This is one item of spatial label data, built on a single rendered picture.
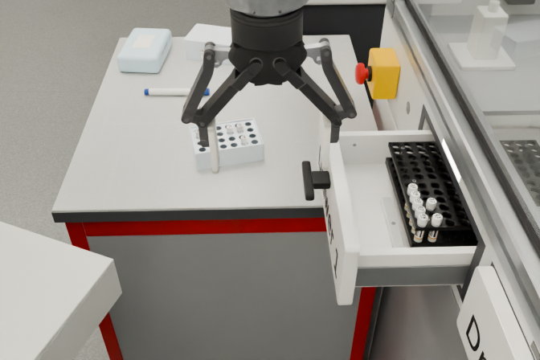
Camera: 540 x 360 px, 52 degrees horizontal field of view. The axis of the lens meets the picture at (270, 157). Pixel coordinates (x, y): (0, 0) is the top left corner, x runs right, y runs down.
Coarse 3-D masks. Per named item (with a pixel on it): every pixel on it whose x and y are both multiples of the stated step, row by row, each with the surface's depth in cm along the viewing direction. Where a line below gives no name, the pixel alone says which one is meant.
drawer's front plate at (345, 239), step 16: (320, 112) 86; (320, 128) 86; (320, 144) 87; (336, 144) 78; (320, 160) 87; (336, 160) 75; (336, 176) 73; (336, 192) 70; (336, 208) 70; (352, 208) 68; (336, 224) 70; (352, 224) 66; (336, 240) 70; (352, 240) 64; (352, 256) 64; (336, 272) 71; (352, 272) 66; (336, 288) 71; (352, 288) 68
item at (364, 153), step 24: (360, 144) 87; (384, 144) 87; (360, 168) 88; (384, 168) 88; (360, 192) 84; (384, 192) 84; (360, 216) 80; (360, 240) 76; (384, 240) 76; (360, 264) 68; (384, 264) 68; (408, 264) 68; (432, 264) 68; (456, 264) 68
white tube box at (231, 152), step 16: (192, 128) 104; (224, 128) 104; (256, 128) 103; (192, 144) 101; (224, 144) 100; (240, 144) 100; (256, 144) 99; (208, 160) 99; (224, 160) 100; (240, 160) 101; (256, 160) 102
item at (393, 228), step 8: (384, 200) 81; (384, 208) 80; (392, 208) 80; (384, 216) 80; (392, 216) 78; (392, 224) 77; (392, 232) 76; (400, 232) 76; (392, 240) 75; (400, 240) 75
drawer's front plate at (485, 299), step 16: (480, 272) 61; (480, 288) 61; (496, 288) 59; (464, 304) 65; (480, 304) 61; (496, 304) 57; (464, 320) 65; (480, 320) 61; (496, 320) 57; (512, 320) 56; (464, 336) 65; (480, 336) 61; (496, 336) 57; (512, 336) 54; (480, 352) 61; (496, 352) 57; (512, 352) 53; (528, 352) 53
